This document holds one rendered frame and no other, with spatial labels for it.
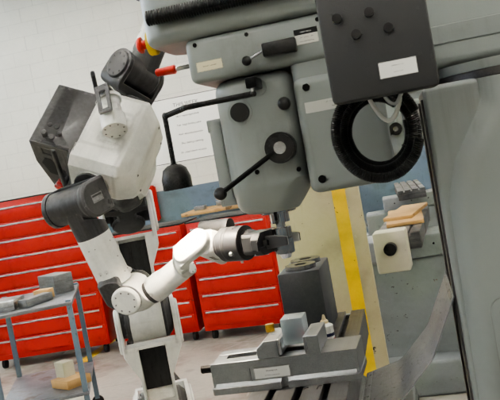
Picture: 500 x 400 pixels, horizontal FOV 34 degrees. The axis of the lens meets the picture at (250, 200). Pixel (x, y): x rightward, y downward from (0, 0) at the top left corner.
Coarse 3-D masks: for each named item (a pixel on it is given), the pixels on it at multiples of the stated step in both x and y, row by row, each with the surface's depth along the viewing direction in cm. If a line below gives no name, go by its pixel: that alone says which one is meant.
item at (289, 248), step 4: (280, 232) 192; (284, 232) 192; (288, 232) 192; (288, 236) 192; (288, 240) 192; (292, 240) 193; (288, 244) 192; (292, 244) 193; (276, 248) 193; (280, 248) 192; (284, 248) 192; (288, 248) 192; (292, 248) 193; (276, 252) 194; (280, 252) 192; (284, 252) 192; (288, 252) 192
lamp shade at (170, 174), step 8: (168, 168) 194; (176, 168) 194; (184, 168) 195; (168, 176) 193; (176, 176) 193; (184, 176) 194; (168, 184) 193; (176, 184) 193; (184, 184) 194; (192, 184) 196
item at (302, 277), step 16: (304, 256) 247; (288, 272) 230; (304, 272) 227; (320, 272) 228; (288, 288) 228; (304, 288) 227; (320, 288) 226; (288, 304) 229; (304, 304) 228; (320, 304) 227; (320, 320) 227
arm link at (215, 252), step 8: (200, 224) 210; (208, 224) 208; (216, 224) 206; (224, 224) 205; (232, 224) 206; (208, 232) 205; (216, 232) 205; (224, 232) 201; (216, 240) 201; (208, 248) 203; (216, 248) 201; (208, 256) 205; (216, 256) 204; (224, 256) 201
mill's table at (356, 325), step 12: (360, 312) 248; (336, 324) 238; (348, 324) 235; (360, 324) 233; (336, 336) 224; (348, 336) 221; (324, 384) 182; (336, 384) 179; (348, 384) 178; (360, 384) 202; (252, 396) 182; (264, 396) 180; (276, 396) 178; (288, 396) 177; (300, 396) 175; (312, 396) 174; (324, 396) 180; (336, 396) 171; (348, 396) 173
